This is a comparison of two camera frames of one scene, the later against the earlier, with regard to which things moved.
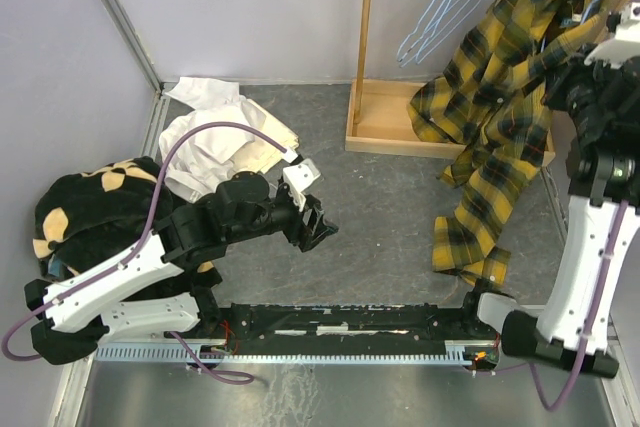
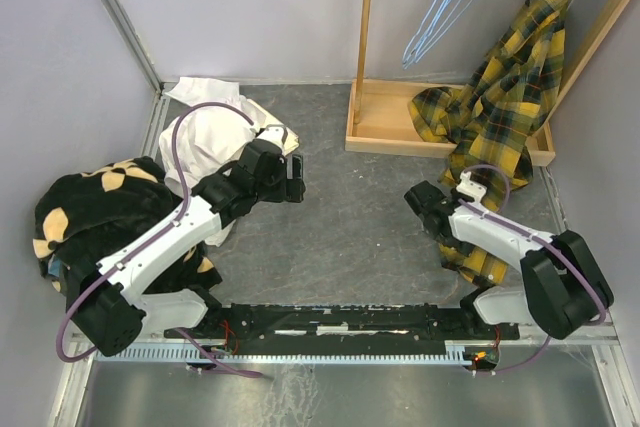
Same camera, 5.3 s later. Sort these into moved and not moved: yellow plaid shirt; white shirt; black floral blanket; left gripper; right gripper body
Moved: right gripper body; yellow plaid shirt; left gripper
Not moved: white shirt; black floral blanket
